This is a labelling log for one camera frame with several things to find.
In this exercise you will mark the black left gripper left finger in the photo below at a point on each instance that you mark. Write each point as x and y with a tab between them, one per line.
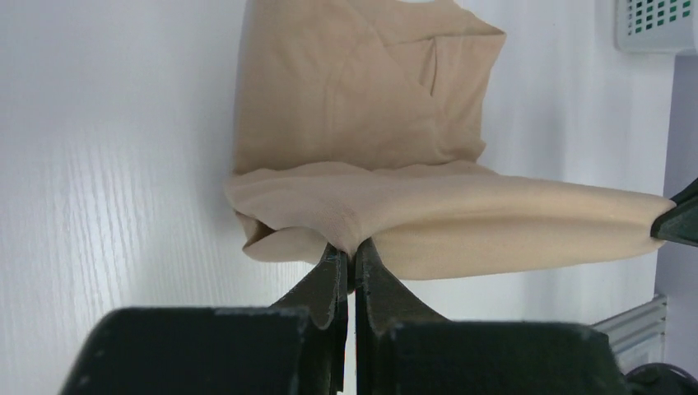
294	346

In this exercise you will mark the aluminium frame post right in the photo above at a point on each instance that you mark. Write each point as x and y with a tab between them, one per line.
637	337

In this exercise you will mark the beige t shirt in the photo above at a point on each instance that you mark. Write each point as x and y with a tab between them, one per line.
362	120

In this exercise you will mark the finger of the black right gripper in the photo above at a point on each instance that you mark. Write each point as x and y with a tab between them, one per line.
679	225

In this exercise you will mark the white plastic basket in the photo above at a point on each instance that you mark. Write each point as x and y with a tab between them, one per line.
680	41

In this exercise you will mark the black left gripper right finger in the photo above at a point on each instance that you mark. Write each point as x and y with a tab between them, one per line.
403	346

